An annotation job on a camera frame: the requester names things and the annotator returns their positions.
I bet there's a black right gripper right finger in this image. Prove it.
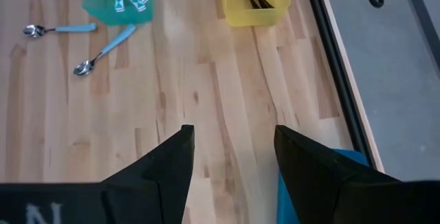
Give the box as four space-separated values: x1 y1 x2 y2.
274 124 402 224

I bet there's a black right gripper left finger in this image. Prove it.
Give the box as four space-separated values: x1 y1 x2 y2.
100 124 195 224

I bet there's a blue plastic bin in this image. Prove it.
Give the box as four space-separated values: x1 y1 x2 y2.
276 148 371 224

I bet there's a yellow plastic bin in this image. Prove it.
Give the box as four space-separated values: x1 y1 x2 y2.
219 0 292 28

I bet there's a green translucent plastic bin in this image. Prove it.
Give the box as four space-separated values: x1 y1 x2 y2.
81 0 155 26

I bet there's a light blue handle spoon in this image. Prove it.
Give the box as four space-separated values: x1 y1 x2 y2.
22 22 98 39
72 23 138 78

